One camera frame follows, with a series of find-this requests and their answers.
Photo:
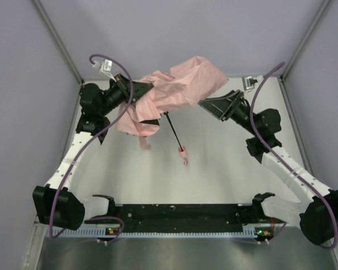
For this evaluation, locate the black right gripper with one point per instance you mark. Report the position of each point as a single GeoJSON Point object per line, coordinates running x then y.
{"type": "Point", "coordinates": [231, 104]}

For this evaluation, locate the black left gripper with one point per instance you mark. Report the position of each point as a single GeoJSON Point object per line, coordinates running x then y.
{"type": "Point", "coordinates": [127, 89]}

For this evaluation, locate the pink and black folding umbrella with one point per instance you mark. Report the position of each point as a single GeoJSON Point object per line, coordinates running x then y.
{"type": "Point", "coordinates": [183, 86]}

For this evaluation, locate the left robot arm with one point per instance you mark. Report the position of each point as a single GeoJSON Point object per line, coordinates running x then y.
{"type": "Point", "coordinates": [56, 202]}

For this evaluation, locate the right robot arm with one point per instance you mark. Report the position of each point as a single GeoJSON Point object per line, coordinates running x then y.
{"type": "Point", "coordinates": [316, 213]}

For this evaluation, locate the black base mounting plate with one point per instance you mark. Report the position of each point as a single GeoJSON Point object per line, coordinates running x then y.
{"type": "Point", "coordinates": [186, 217]}

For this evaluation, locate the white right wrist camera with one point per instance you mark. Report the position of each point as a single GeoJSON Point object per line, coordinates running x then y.
{"type": "Point", "coordinates": [251, 82]}

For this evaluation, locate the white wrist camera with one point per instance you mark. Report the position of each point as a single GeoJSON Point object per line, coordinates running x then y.
{"type": "Point", "coordinates": [105, 68]}
{"type": "Point", "coordinates": [251, 82]}

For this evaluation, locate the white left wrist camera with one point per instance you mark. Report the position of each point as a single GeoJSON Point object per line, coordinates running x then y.
{"type": "Point", "coordinates": [105, 68]}

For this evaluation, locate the aluminium frame post left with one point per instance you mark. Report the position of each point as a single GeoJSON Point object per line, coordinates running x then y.
{"type": "Point", "coordinates": [56, 39]}

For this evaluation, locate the aluminium frame post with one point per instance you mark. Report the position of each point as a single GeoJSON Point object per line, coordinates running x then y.
{"type": "Point", "coordinates": [56, 39]}
{"type": "Point", "coordinates": [308, 35]}

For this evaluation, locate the aluminium frame post right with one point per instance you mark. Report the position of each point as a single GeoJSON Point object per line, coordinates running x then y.
{"type": "Point", "coordinates": [308, 35]}

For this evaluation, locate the grey slotted cable duct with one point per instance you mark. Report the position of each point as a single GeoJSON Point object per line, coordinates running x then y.
{"type": "Point", "coordinates": [259, 233]}

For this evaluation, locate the aluminium frame rail front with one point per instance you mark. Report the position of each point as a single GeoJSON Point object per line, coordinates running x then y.
{"type": "Point", "coordinates": [38, 222]}

